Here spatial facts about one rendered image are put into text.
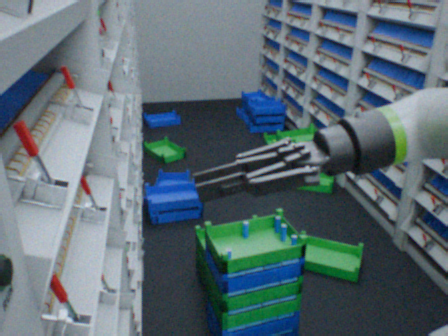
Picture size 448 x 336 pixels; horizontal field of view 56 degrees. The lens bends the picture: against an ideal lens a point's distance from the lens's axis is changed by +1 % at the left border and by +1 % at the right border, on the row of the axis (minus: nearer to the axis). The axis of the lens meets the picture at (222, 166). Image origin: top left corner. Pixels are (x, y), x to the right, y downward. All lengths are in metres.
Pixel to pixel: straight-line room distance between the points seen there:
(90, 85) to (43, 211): 0.47
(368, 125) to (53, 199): 0.44
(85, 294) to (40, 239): 0.23
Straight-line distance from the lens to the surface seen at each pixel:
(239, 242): 1.54
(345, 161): 0.64
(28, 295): 0.33
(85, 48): 0.88
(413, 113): 0.68
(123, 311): 1.16
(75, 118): 0.72
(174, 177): 2.85
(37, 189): 0.47
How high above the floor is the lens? 1.29
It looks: 25 degrees down
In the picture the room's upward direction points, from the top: straight up
